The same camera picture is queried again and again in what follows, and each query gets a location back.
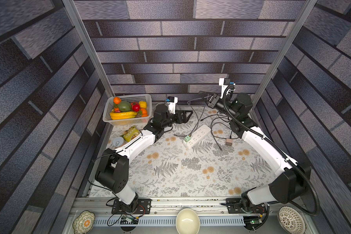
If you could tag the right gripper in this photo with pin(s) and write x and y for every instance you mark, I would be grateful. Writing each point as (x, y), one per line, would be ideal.
(214, 100)

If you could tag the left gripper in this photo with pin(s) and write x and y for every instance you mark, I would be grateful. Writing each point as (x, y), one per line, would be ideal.
(183, 120)

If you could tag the green charger plug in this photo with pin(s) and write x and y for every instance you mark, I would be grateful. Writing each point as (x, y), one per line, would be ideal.
(187, 138)

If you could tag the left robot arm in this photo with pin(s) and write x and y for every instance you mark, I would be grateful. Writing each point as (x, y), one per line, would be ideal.
(113, 168)

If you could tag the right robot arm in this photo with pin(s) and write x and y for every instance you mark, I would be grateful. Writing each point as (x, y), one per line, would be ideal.
(292, 179)

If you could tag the white power strip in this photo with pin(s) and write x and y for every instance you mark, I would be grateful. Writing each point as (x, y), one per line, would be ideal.
(197, 136)

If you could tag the pink charger plug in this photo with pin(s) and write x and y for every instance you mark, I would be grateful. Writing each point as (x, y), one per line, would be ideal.
(229, 141)

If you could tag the yellow corn chips bag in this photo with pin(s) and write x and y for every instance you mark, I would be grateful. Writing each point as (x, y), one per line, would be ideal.
(131, 133)

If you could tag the green plastic mango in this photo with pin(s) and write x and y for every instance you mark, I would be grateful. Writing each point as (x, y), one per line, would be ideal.
(125, 106)

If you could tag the white plastic fruit basket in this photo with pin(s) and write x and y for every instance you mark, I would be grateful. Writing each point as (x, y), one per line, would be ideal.
(142, 116)

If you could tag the yellow plastic banana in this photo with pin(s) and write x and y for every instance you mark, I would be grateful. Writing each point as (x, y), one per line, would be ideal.
(123, 115)

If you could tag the orange plastic tangerine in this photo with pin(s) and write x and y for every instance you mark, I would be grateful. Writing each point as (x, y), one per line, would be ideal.
(117, 100)

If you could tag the pull-tab food can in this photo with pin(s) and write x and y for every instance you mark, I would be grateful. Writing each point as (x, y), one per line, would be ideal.
(118, 142)

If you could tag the cream ceramic bowl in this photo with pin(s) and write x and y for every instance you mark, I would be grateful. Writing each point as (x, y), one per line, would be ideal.
(187, 222)

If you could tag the white woven plate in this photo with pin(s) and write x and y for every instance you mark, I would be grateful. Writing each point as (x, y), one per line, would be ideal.
(291, 220)

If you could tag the floral green dish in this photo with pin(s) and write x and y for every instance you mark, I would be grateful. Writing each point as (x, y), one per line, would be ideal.
(84, 222)

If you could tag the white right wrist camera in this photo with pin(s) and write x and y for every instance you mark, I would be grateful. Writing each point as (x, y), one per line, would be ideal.
(224, 83)

